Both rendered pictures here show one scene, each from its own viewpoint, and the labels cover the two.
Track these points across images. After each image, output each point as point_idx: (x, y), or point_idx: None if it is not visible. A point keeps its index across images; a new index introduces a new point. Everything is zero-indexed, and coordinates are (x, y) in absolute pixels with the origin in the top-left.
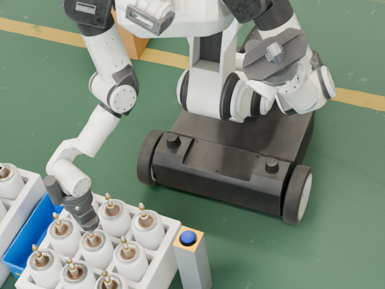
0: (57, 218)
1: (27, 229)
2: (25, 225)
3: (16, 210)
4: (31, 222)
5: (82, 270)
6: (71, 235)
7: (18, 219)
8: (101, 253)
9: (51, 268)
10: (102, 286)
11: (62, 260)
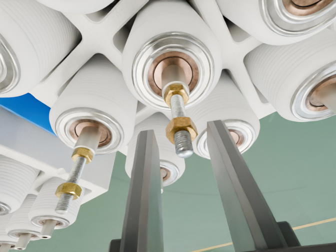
0: (77, 189)
1: (42, 116)
2: (36, 123)
3: (5, 147)
4: (27, 109)
5: (233, 130)
6: (122, 118)
7: (24, 134)
8: (221, 70)
9: (181, 165)
10: (313, 108)
11: (145, 118)
